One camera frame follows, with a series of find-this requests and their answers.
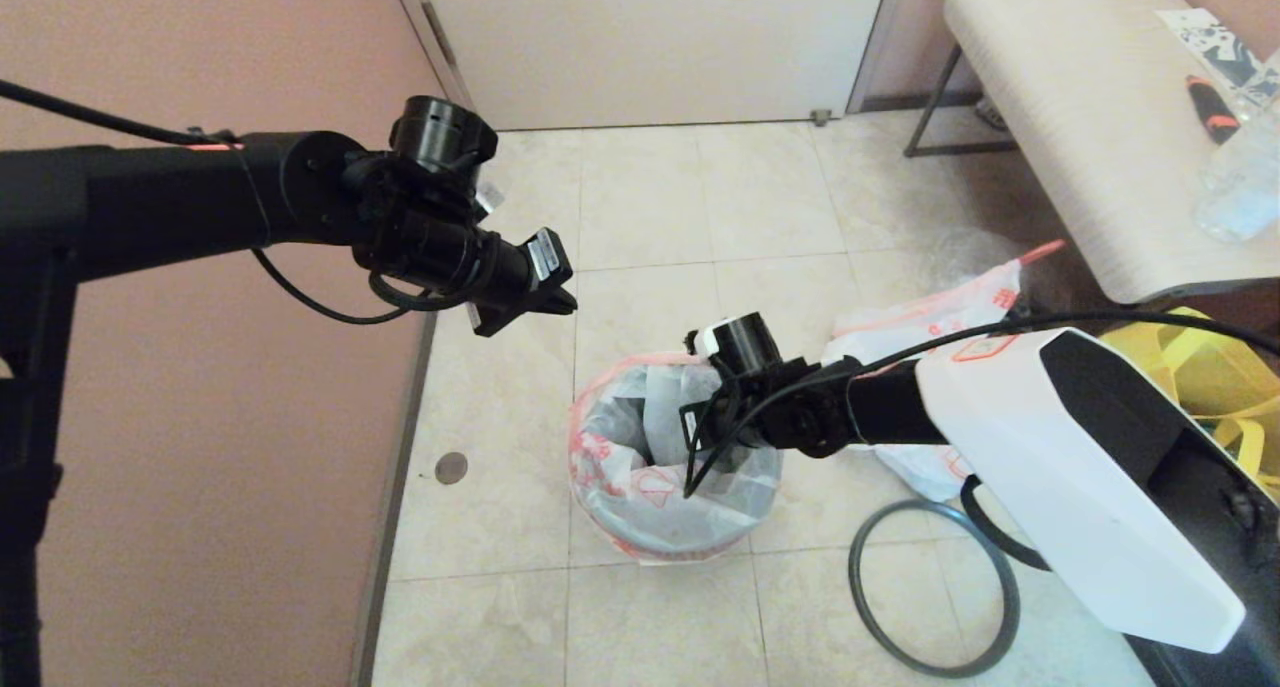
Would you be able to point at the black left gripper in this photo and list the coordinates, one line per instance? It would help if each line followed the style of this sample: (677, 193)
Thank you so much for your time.
(470, 262)

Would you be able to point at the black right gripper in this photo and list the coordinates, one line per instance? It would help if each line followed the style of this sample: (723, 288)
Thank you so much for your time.
(725, 427)

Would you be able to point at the white trash bag red cartoon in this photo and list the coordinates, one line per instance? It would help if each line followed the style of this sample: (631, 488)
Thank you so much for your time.
(620, 447)

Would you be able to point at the white plastic bag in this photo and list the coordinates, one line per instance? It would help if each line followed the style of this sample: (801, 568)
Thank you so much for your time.
(930, 317)

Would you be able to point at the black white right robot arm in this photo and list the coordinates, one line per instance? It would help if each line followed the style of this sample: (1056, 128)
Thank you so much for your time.
(1050, 447)

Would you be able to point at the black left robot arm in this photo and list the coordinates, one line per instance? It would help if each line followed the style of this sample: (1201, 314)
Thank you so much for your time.
(150, 207)

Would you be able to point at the yellow fabric tote bag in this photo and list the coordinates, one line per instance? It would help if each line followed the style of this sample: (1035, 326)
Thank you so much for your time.
(1210, 367)

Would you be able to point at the round metal floor drain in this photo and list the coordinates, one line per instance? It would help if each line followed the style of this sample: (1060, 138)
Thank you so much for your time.
(451, 468)

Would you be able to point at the white door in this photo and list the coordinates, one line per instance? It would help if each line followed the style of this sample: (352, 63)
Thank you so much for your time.
(650, 47)

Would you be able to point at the grey shoe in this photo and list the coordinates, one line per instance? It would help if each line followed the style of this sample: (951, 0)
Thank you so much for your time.
(988, 117)

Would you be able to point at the beige bench metal legs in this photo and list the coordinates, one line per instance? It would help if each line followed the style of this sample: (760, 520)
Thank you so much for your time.
(1080, 117)

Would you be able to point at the large clear plastic bottle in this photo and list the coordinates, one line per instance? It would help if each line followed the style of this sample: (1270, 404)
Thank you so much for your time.
(1240, 187)

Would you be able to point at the black orange utility knife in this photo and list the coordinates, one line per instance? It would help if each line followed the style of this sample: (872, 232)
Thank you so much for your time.
(1210, 110)

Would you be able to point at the black white printed leaflet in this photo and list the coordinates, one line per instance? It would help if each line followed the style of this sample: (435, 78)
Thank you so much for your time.
(1205, 39)

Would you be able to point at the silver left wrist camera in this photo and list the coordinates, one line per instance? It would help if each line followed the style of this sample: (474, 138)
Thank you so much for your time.
(488, 199)

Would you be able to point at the grey wall baseboard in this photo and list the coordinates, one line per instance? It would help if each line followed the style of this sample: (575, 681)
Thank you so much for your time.
(400, 447)

